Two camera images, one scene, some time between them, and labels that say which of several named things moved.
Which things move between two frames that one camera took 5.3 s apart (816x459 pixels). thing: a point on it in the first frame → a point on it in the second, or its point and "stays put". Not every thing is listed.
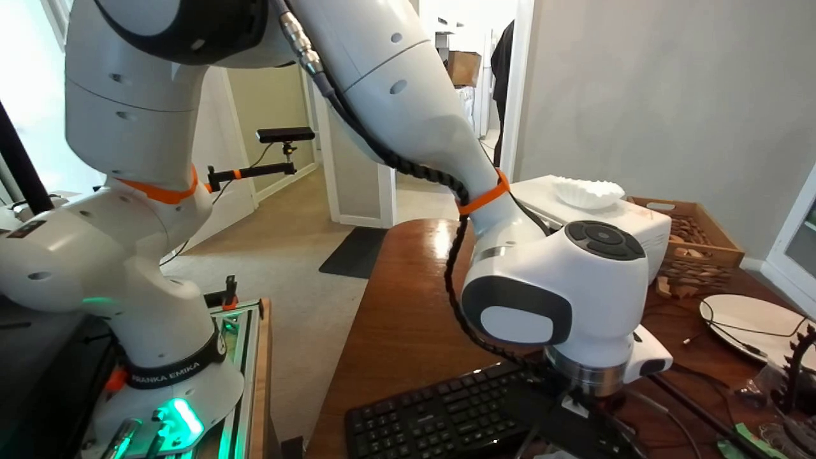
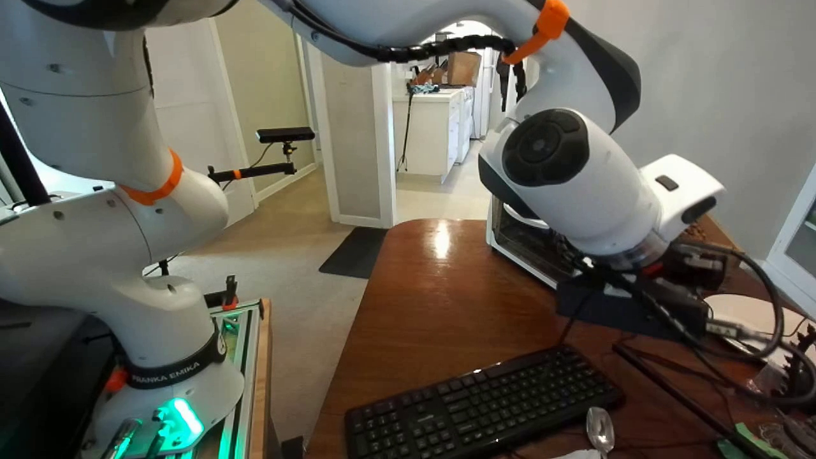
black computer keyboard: [486, 413] stays put
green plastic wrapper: [730, 451] stays put
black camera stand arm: [285, 137] stays put
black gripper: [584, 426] → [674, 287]
